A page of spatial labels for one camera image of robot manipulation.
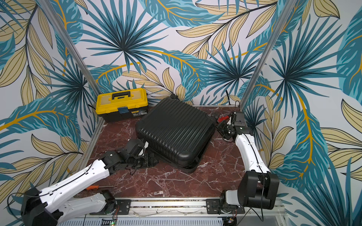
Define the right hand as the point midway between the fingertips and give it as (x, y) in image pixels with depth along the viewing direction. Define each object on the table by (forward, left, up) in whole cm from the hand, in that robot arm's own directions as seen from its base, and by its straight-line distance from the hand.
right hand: (217, 127), depth 85 cm
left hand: (-20, +38, -5) cm, 43 cm away
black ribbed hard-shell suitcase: (-7, +24, +4) cm, 25 cm away
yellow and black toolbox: (+23, +62, -1) cm, 66 cm away
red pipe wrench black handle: (+21, -11, -17) cm, 29 cm away
